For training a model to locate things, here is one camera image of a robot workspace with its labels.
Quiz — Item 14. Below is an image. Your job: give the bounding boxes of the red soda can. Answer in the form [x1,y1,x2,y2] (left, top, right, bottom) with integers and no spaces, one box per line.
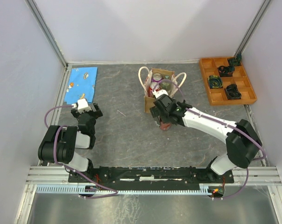
[159,121,171,131]
[148,82,160,98]

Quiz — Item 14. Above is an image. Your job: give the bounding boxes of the brown canvas bag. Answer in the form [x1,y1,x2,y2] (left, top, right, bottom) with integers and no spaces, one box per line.
[138,66,187,113]

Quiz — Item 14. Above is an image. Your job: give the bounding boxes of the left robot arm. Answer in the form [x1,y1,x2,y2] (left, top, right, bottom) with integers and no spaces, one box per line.
[38,102,103,182]

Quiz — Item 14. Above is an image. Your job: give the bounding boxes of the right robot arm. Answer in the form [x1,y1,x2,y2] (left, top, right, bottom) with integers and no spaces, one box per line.
[150,91,262,182]

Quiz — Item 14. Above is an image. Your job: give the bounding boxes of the purple soda can in bag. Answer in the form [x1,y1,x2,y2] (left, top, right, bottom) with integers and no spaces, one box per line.
[151,73,163,83]

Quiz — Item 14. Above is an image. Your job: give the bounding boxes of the blue space-print cloth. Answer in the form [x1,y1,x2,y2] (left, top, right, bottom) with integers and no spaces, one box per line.
[64,67,98,105]

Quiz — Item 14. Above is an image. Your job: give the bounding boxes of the blue-green rolled sock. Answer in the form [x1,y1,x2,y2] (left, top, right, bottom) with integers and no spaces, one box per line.
[207,75,223,89]

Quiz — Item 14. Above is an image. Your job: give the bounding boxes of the orange compartment tray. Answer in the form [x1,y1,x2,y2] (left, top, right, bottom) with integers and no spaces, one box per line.
[199,57,257,106]

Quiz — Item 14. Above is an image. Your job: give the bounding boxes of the black rolled sock lower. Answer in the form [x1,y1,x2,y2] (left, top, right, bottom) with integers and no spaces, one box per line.
[225,84,242,100]

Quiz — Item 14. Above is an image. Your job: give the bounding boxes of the black rolled sock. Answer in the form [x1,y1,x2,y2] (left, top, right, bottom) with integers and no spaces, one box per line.
[218,65,235,77]
[225,84,242,100]

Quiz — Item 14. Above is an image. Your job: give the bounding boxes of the black rolled sock upper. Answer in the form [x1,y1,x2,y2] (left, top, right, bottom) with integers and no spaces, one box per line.
[218,65,235,77]

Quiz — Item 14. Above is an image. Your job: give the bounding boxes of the blue-green rolled sock corner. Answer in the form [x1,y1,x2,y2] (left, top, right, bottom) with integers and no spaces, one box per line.
[227,57,241,67]

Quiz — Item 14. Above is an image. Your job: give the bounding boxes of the dark green sock outside tray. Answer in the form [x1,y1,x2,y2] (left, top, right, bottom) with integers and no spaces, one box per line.
[235,53,242,61]

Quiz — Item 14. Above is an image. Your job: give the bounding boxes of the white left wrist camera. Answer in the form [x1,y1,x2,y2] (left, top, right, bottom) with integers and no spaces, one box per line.
[71,98,92,113]

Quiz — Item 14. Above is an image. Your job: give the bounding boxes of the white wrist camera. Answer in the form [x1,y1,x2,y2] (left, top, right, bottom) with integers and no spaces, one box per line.
[152,89,168,98]
[71,98,92,113]

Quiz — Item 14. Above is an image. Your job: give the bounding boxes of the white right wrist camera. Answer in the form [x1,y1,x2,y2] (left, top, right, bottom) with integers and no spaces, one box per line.
[152,89,168,98]

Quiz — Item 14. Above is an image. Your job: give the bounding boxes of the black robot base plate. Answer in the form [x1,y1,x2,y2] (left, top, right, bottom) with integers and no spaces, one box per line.
[68,167,234,191]

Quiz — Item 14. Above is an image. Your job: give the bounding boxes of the aluminium frame rail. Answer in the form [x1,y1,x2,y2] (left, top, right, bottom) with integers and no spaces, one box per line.
[26,166,282,186]

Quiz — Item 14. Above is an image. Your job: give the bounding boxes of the blue slotted cable duct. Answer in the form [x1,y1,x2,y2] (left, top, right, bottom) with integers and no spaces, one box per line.
[35,184,212,196]

